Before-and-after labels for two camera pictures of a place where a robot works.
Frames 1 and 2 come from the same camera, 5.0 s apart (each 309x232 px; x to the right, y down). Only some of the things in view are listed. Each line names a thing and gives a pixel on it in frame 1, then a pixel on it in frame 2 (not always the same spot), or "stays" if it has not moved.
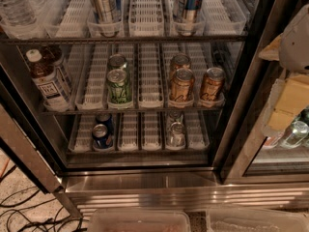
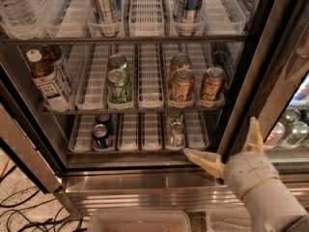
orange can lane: x=211 y=83 stays
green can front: x=119 y=91 stays
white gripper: x=295 y=47 -> x=250 y=172
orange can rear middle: x=179 y=61 stays
